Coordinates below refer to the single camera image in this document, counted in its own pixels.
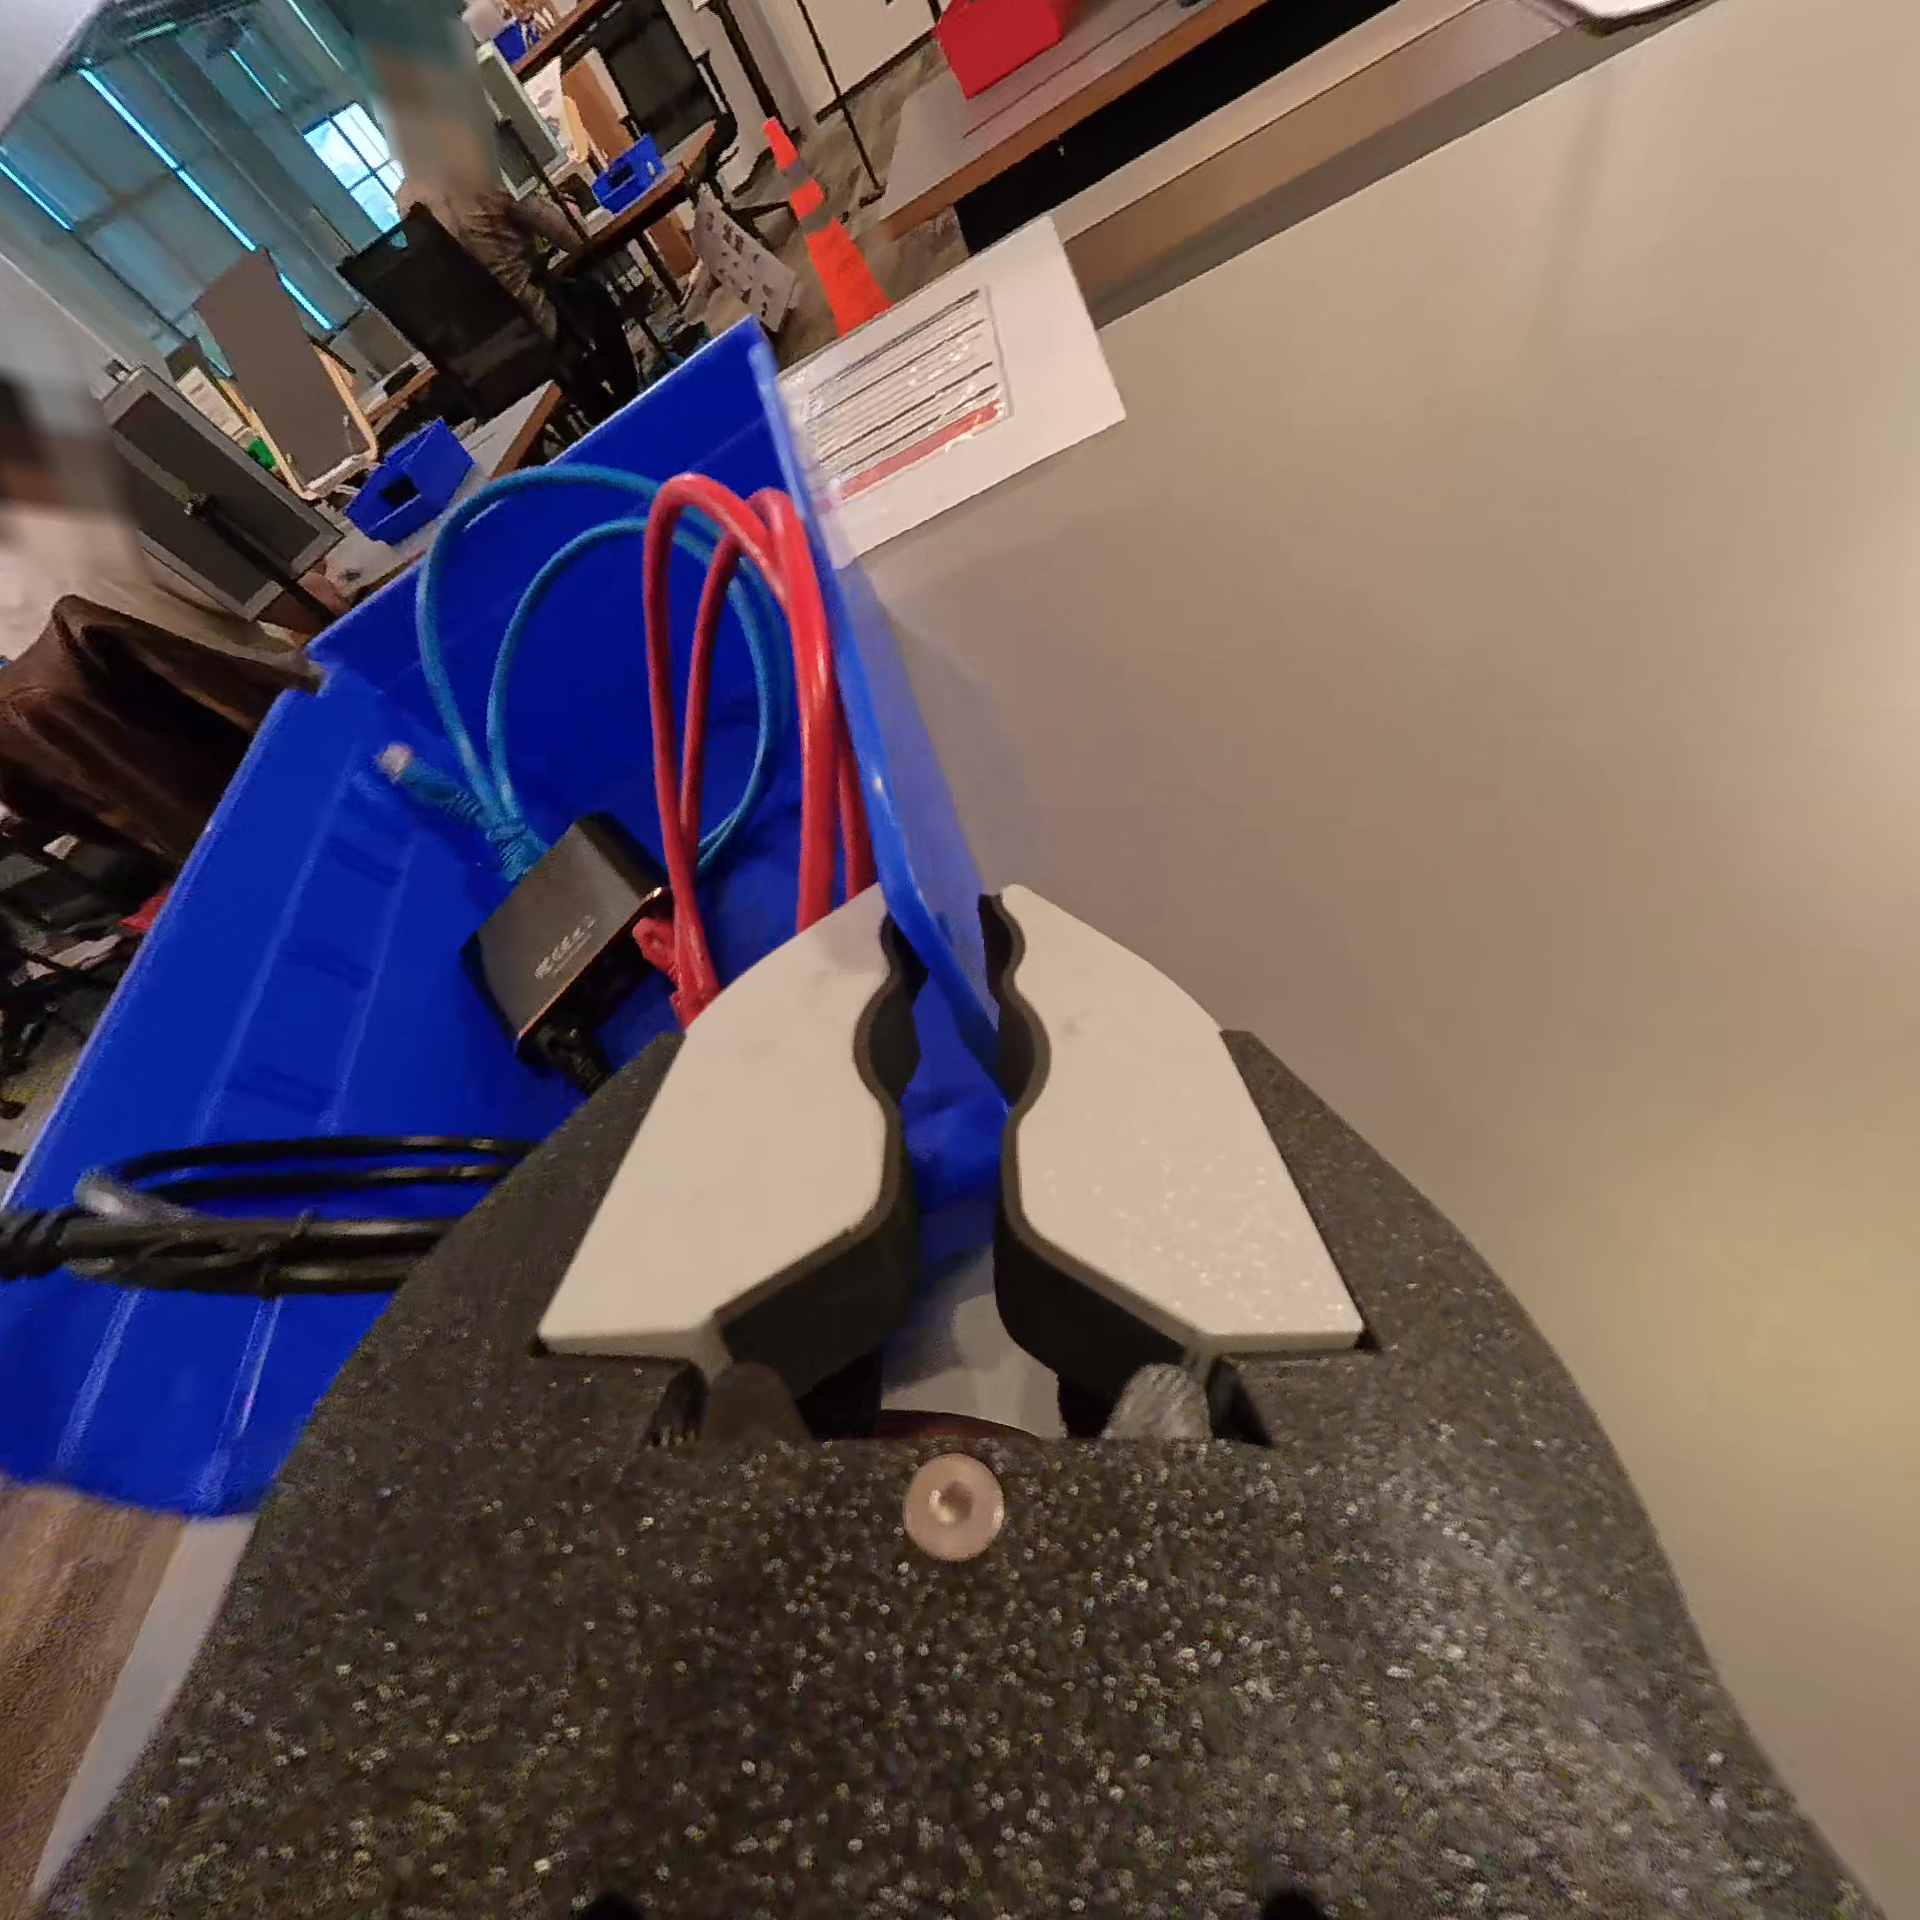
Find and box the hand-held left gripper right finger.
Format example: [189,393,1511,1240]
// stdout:
[980,883,1371,1395]

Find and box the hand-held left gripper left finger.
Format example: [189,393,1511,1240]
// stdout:
[537,883,924,1401]

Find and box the large blue plastic bin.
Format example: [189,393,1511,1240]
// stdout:
[0,312,1010,1523]

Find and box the black network adapter box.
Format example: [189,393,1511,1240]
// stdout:
[461,813,676,1094]

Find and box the brown cloth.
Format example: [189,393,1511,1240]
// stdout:
[0,593,326,868]

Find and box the white laminated instruction sheet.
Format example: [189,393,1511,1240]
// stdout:
[777,215,1126,569]

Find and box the grey equipment case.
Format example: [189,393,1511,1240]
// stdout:
[97,364,351,619]

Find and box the black office chair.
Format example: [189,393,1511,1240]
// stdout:
[338,202,568,423]

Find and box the large orange traffic cone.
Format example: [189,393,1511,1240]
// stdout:
[806,210,894,335]

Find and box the white perforated board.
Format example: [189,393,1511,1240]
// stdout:
[694,195,796,326]

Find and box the grey monitor panel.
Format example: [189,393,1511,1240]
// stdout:
[192,248,366,487]

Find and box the wooden workbench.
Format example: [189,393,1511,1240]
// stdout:
[883,0,1360,240]

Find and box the red plastic bin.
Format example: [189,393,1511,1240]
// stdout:
[935,0,1079,93]

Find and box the blue ethernet cable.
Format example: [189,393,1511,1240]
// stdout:
[376,459,796,888]

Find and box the red ethernet cable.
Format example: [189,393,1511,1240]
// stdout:
[631,474,880,1030]

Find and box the black cable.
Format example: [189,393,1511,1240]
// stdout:
[0,1135,537,1301]

